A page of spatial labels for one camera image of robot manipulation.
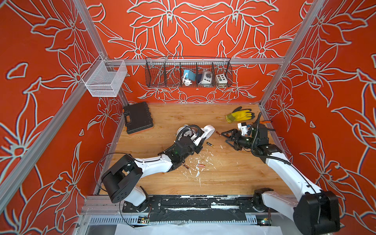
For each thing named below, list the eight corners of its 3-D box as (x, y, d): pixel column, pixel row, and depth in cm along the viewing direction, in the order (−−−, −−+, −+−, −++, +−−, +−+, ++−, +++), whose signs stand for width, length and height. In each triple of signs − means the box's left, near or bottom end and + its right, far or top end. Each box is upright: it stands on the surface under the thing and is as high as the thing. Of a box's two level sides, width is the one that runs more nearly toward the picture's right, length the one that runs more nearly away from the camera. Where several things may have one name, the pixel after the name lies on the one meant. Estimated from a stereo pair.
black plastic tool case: (129, 136, 101) (126, 132, 97) (124, 110, 118) (122, 105, 113) (155, 128, 106) (153, 123, 101) (147, 104, 122) (146, 99, 118)
